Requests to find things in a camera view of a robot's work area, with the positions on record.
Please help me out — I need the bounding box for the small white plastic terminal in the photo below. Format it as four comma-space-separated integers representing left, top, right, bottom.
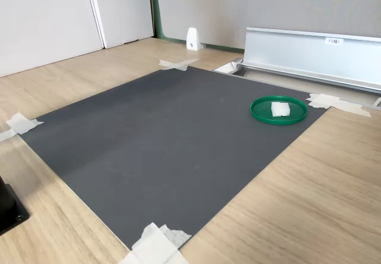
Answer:
270, 102, 291, 118

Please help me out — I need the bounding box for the round green lid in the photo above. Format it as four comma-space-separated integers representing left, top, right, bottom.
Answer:
249, 96, 309, 127

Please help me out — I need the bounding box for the dark grey mat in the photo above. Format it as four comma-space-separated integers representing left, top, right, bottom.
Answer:
20, 65, 328, 252

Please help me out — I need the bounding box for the white masking tape patch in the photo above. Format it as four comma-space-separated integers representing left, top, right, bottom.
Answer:
305, 93, 372, 118
118, 222, 192, 264
0, 112, 45, 142
158, 58, 201, 71

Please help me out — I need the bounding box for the white board panel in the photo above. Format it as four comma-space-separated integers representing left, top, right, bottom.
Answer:
0, 0, 105, 78
89, 0, 155, 50

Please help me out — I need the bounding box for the grey partition panel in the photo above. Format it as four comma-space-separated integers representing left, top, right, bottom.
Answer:
154, 0, 381, 43

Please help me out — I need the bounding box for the white partition foot bracket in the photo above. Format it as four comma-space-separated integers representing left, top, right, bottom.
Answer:
186, 27, 204, 51

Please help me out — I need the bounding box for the silver cable duct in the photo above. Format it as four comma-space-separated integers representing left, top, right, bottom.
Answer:
213, 27, 381, 109

